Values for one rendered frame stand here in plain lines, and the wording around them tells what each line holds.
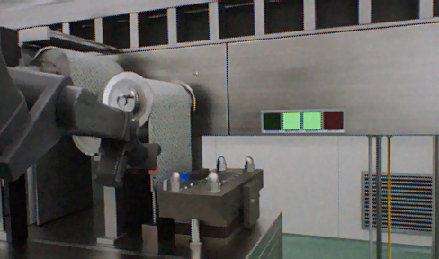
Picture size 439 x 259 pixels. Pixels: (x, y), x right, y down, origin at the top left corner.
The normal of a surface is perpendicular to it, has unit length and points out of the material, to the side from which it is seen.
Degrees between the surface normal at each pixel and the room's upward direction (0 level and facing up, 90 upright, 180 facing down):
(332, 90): 90
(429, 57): 90
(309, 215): 90
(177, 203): 90
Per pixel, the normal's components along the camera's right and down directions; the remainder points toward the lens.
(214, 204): -0.36, 0.06
